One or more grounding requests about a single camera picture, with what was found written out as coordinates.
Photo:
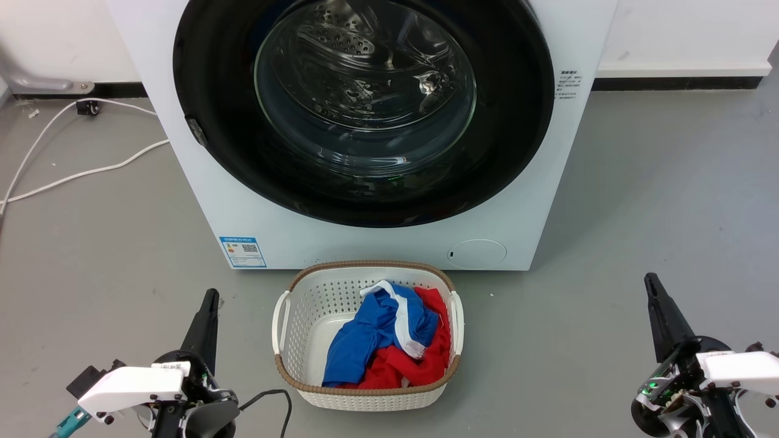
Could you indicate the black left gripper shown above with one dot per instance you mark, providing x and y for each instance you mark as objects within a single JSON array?
[{"x": 210, "y": 404}]

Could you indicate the red garment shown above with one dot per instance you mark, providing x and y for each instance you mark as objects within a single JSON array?
[{"x": 420, "y": 365}]

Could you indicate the white perforated laundry basket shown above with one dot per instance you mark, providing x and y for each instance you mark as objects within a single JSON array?
[{"x": 304, "y": 316}]

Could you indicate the white front-load washing machine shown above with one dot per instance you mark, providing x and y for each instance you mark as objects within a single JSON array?
[{"x": 201, "y": 201}]

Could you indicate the black printed text sticker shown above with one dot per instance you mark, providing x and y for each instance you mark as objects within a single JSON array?
[{"x": 569, "y": 88}]

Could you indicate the blue energy label sticker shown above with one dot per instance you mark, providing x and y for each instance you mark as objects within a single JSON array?
[{"x": 242, "y": 252}]

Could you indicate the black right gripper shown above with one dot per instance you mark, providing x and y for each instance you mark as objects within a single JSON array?
[{"x": 669, "y": 389}]

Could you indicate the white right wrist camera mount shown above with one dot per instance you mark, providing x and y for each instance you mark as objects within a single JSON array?
[{"x": 739, "y": 368}]

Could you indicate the blue garment with white trim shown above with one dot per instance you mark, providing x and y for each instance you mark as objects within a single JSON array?
[{"x": 365, "y": 340}]

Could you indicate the round white filter cover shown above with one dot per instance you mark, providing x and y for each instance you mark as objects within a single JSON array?
[{"x": 477, "y": 253}]

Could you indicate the round black glass washer door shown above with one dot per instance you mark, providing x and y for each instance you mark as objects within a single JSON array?
[{"x": 365, "y": 109}]

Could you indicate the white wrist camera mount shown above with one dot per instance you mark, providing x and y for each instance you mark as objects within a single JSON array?
[
  {"x": 131, "y": 386},
  {"x": 739, "y": 368}
]

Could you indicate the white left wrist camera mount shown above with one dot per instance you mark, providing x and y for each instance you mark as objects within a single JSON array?
[{"x": 131, "y": 386}]

